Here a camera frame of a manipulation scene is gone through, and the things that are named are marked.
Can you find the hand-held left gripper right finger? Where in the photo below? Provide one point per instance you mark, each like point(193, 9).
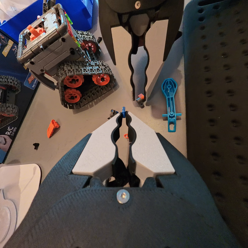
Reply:
point(153, 153)

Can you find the black dimpled pad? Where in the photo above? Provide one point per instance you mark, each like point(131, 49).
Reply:
point(217, 116)

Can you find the orange wedge panel brick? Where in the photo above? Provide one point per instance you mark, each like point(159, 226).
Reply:
point(52, 127)

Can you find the light blue brick separator tool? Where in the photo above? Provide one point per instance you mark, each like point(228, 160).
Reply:
point(170, 96)

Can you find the white book stand base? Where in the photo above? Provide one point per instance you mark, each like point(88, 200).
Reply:
point(17, 184)

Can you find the blue robot kit box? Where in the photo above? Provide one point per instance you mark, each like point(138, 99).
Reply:
point(11, 96)

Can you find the small black connector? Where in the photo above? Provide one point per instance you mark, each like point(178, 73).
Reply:
point(36, 146)

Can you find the dark grey connector piece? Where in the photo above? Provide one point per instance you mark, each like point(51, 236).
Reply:
point(112, 114)

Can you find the small dark grey connector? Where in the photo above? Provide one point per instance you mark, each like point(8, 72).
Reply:
point(140, 102)

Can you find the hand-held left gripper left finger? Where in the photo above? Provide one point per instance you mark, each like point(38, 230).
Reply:
point(95, 153)

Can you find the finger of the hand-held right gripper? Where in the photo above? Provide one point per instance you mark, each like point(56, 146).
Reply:
point(121, 48)
point(157, 48)

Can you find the partly built toy robot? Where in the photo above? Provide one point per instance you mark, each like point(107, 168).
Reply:
point(58, 54)

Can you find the blue storage bin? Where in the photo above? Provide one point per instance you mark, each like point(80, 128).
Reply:
point(77, 13)

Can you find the blue connector pin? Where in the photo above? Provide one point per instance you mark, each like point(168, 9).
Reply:
point(123, 112)

